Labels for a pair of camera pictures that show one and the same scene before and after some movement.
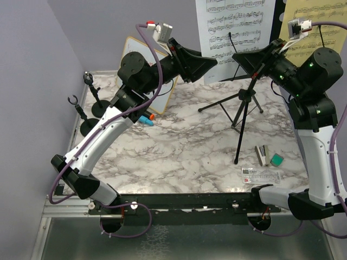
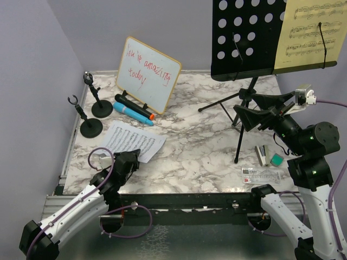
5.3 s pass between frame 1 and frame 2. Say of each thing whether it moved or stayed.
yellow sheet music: stayed
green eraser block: stayed
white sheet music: moved
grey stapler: stayed
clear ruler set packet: stayed
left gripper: moved
